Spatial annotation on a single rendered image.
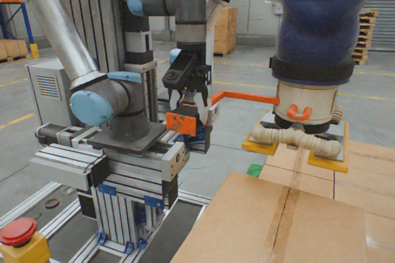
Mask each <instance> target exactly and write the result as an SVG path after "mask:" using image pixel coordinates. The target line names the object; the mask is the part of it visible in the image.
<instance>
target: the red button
mask: <svg viewBox="0 0 395 263"><path fill-rule="evenodd" d="M36 231H37V223H36V221H35V219H34V218H30V217H22V218H17V219H15V220H13V221H11V222H10V223H9V224H7V225H6V226H5V227H3V229H1V232H0V242H1V244H3V245H6V246H13V247H15V248H21V247H24V246H25V245H26V244H28V243H29V242H30V241H31V239H32V236H33V235H34V233H36Z"/></svg>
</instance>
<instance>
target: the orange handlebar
mask: <svg viewBox="0 0 395 263"><path fill-rule="evenodd" d="M224 97H231V98H235V99H243V100H251V101H255V102H263V103H271V104H280V99H279V98H278V97H273V96H264V95H260V94H255V93H246V92H238V91H233V90H221V91H218V92H217V93H216V94H215V95H214V96H212V97H211V98H209V99H211V101H212V106H214V105H215V104H216V103H217V102H218V101H220V100H222V99H223V98H224ZM296 110H297V106H296V105H295V104H292V105H291V107H290V108H289V109H288V111H287V116H288V118H290V119H293V120H298V121H305V120H308V119H309V118H310V116H311V113H312V108H311V107H305V108H304V111H303V113H298V112H296Z"/></svg>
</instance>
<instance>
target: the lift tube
mask: <svg viewBox="0 0 395 263"><path fill-rule="evenodd" d="M366 1H367V0H281V3H282V10H283V19H282V21H281V23H280V27H279V30H278V31H277V36H276V56H277V57H278V58H279V60H283V61H286V62H290V63H298V64H303V65H327V66H329V65H341V64H345V63H346V62H348V61H349V59H350V57H351V56H352V53H353V51H354V49H355V47H356V43H357V42H358V39H359V33H360V23H359V12H360V10H361V8H362V7H363V5H364V4H365V2H366ZM272 76H274V78H276V79H279V80H282V81H285V82H290V83H295V84H300V85H311V86H335V85H343V84H346V83H348V82H349V81H350V77H348V78H346V79H339V80H332V81H318V80H303V79H295V78H294V77H293V78H291V77H287V76H283V75H280V74H277V73H275V72H274V71H272Z"/></svg>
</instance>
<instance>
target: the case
mask: <svg viewBox="0 0 395 263"><path fill-rule="evenodd" d="M170 263H369V262H368V254H367V240H366V227H365V219H364V212H363V207H359V206H356V205H351V204H347V203H343V202H340V201H338V200H334V199H331V198H327V197H322V196H320V195H316V194H313V193H309V192H307V191H302V190H298V189H295V188H291V187H289V186H284V185H282V184H277V183H273V182H270V181H266V180H264V179H261V178H257V177H252V176H248V175H246V174H242V173H239V172H237V171H233V170H231V171H230V173H229V175H228V176H227V177H226V178H225V180H224V182H223V184H222V185H221V186H220V188H219V189H218V191H217V192H216V194H215V195H214V196H213V198H212V199H211V202H210V203H209V205H207V207H206V208H205V210H204V212H203V213H202V215H201V216H200V218H199V220H197V222H196V224H195V226H194V227H193V228H192V230H191V232H190V233H189V234H188V236H187V237H186V239H185V240H184V242H183V244H182V245H181V247H179V249H178V251H177V253H176V254H175V256H174V257H173V259H172V260H171V261H170Z"/></svg>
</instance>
